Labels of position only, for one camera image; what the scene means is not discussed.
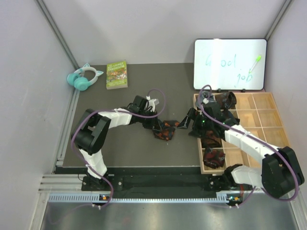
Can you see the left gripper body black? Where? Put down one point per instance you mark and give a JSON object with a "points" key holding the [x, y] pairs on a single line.
{"points": [[148, 123]]}

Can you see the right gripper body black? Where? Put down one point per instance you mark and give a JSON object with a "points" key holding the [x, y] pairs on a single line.
{"points": [[201, 124]]}

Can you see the dark orange floral tie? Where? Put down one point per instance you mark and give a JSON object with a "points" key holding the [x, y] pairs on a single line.
{"points": [[168, 128]]}

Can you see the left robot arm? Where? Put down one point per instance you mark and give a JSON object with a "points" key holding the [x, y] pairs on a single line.
{"points": [[90, 134]]}

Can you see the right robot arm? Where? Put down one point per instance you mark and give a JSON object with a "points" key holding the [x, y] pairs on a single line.
{"points": [[279, 172]]}

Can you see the dark navy rolled tie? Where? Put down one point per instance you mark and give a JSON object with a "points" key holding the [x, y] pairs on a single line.
{"points": [[229, 118]]}

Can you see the dark brown rolled tie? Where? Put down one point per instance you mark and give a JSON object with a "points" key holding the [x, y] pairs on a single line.
{"points": [[210, 143]]}

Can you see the grey rolled tie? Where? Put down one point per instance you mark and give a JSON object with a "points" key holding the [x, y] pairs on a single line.
{"points": [[204, 94]]}

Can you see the brown red rolled tie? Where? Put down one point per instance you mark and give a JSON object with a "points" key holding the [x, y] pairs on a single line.
{"points": [[226, 100]]}

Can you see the red patterned rolled tie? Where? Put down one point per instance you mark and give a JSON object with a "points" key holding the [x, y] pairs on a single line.
{"points": [[213, 158]]}

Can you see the wooden compartment tray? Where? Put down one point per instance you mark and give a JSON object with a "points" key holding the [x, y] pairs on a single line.
{"points": [[259, 115]]}

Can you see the green paperback book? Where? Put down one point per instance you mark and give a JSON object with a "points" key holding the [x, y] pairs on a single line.
{"points": [[116, 75]]}

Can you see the white dry-erase board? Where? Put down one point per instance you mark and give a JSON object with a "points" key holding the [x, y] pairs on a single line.
{"points": [[224, 64]]}

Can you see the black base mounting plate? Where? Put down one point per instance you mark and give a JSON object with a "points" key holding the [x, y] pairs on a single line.
{"points": [[171, 192]]}

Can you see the green marker pen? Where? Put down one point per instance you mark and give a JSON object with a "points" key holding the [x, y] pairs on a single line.
{"points": [[255, 63]]}

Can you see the teal cat-ear headphones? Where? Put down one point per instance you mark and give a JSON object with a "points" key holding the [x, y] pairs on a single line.
{"points": [[81, 83]]}

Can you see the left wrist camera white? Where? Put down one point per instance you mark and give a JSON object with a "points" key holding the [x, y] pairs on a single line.
{"points": [[151, 104]]}

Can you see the white slotted cable duct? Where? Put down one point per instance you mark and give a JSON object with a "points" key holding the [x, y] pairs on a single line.
{"points": [[102, 198]]}

